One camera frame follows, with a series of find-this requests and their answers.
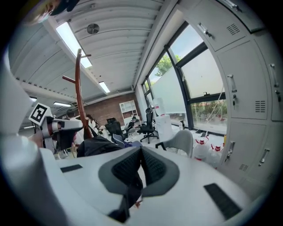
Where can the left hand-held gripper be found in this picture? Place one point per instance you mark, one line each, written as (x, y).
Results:
(48, 125)

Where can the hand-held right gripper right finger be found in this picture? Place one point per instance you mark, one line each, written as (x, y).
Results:
(194, 176)

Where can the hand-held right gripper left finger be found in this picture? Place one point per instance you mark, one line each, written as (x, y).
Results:
(84, 176)

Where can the red-brown wooden coat rack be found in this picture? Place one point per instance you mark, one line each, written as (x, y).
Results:
(78, 88)

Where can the person's left forearm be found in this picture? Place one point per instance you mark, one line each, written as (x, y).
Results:
(35, 139)

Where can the short ceiling light panel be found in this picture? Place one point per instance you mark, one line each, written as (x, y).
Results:
(104, 87)
(33, 99)
(62, 103)

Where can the clear jug with red cap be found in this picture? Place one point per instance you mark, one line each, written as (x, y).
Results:
(201, 151)
(215, 155)

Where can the person's white shirt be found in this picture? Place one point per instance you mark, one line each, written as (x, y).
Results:
(15, 110)

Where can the grey shell chair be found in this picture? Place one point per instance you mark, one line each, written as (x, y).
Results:
(182, 141)

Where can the white spray bottle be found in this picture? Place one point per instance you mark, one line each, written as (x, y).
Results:
(181, 126)

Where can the black office chair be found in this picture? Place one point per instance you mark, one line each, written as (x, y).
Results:
(113, 129)
(148, 125)

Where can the clear water dispenser bottle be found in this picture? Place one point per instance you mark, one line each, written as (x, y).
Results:
(158, 107)

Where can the white shelf unit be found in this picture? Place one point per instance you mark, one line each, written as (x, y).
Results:
(129, 110)

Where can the black framed window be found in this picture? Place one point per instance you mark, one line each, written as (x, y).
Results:
(184, 95)

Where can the long ceiling light panel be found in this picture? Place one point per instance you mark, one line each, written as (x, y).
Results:
(73, 43)

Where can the grey metal locker cabinet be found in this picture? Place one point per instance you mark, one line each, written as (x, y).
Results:
(245, 88)

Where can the round ceiling vent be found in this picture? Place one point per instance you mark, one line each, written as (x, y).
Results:
(93, 28)

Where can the person's head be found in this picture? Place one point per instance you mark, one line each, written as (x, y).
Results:
(42, 11)

